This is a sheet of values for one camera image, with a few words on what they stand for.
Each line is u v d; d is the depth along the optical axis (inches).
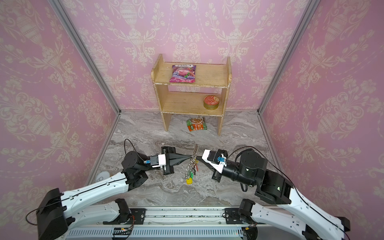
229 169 18.1
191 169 20.6
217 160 16.2
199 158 20.8
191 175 21.0
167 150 21.7
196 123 44.1
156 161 17.7
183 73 29.5
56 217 15.2
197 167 20.8
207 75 31.2
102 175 32.3
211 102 36.1
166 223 28.7
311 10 27.2
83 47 33.0
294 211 16.2
